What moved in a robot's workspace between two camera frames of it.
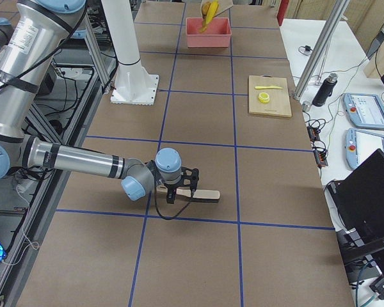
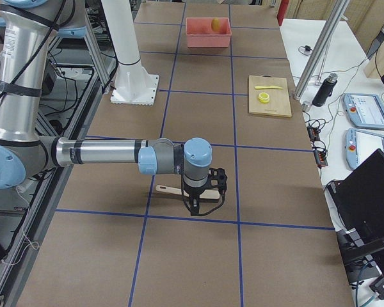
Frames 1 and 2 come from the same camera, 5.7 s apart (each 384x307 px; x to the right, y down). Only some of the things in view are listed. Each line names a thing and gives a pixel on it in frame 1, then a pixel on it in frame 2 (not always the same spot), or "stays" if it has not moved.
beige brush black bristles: x=201 y=196 stays
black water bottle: x=325 y=90 stays
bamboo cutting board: x=279 y=102 stays
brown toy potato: x=205 y=7 to x=216 y=25
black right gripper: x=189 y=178 to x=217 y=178
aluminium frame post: x=320 y=48 stays
